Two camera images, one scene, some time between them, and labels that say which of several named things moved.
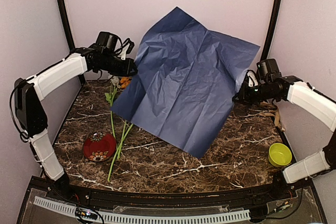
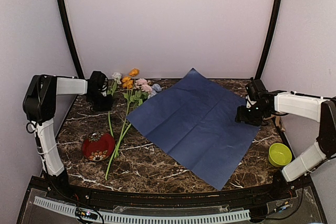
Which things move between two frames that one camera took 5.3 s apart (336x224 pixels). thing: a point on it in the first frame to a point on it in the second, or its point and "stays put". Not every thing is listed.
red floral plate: (99, 147) stays put
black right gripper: (243, 94) to (241, 116)
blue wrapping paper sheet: (191, 74) to (193, 120)
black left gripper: (127, 72) to (106, 107)
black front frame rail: (61, 188) stays put
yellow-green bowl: (279, 155) stays put
